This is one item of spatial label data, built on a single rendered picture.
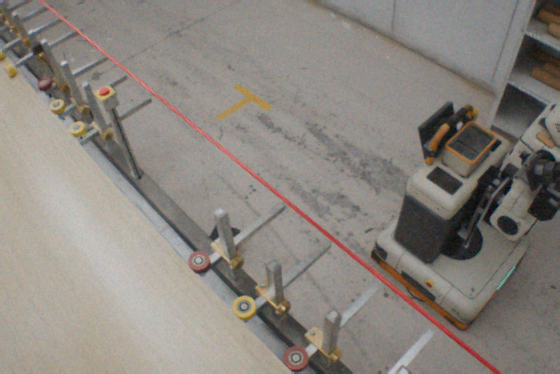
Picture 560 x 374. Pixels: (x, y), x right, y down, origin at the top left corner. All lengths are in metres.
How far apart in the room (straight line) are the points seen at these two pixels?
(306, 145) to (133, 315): 1.97
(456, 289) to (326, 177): 1.16
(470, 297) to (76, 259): 1.80
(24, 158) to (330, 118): 2.10
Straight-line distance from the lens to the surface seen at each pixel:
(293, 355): 1.55
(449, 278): 2.47
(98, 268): 1.84
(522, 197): 2.06
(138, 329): 1.67
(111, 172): 2.51
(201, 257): 1.74
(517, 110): 3.69
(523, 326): 2.82
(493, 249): 2.63
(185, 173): 3.21
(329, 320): 1.36
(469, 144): 2.15
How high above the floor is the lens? 2.38
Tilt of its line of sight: 51 degrees down
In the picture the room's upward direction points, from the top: 5 degrees counter-clockwise
